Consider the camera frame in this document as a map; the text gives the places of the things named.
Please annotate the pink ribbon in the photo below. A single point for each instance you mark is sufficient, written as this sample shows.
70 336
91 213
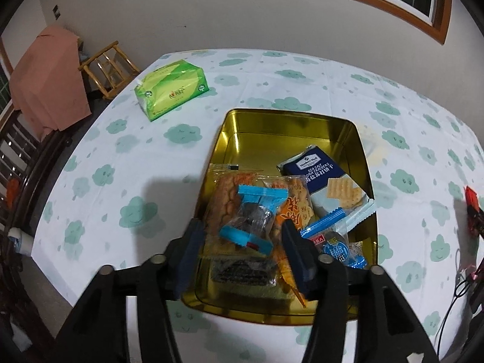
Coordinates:
470 275

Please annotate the clear packet of peanuts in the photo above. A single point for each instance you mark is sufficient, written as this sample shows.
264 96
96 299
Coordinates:
227 204

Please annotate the green tissue pack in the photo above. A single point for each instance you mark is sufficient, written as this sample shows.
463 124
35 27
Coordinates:
170 87

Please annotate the dark wall switch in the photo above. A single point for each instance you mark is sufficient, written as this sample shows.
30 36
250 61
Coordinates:
56 11

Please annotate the red snack packet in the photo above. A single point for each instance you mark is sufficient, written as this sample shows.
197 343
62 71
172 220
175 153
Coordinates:
473 200

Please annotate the dark wooden chair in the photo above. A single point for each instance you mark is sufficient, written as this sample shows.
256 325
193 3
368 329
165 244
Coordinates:
22 147

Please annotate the blue round-label snack packet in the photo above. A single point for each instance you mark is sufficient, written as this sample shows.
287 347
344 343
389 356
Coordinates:
334 247

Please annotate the orange object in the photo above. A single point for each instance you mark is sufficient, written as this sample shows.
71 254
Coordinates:
13 193

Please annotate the orange snack packet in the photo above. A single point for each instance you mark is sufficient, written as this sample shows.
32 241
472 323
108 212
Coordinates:
289 276

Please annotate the silver seaweed snack packet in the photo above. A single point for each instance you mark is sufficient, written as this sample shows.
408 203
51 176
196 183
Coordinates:
242 272

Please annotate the bamboo stool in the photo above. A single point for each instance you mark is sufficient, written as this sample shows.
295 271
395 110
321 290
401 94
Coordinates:
97 57

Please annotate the dark blue cracker packet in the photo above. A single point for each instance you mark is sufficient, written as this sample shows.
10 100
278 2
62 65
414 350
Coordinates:
321 174

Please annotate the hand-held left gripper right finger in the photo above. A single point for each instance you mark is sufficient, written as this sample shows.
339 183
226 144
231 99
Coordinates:
298 262

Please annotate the small blue-ended snack packet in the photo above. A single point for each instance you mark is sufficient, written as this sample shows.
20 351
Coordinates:
251 217

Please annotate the peach cloth cover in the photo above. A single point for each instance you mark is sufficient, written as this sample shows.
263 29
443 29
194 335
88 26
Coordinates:
49 79

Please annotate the red tin box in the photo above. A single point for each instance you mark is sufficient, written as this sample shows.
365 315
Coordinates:
283 132

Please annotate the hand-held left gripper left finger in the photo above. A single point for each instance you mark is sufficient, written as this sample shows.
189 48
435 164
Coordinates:
191 261

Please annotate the clear packet of orange crackers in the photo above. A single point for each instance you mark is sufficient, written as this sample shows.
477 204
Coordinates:
293 196

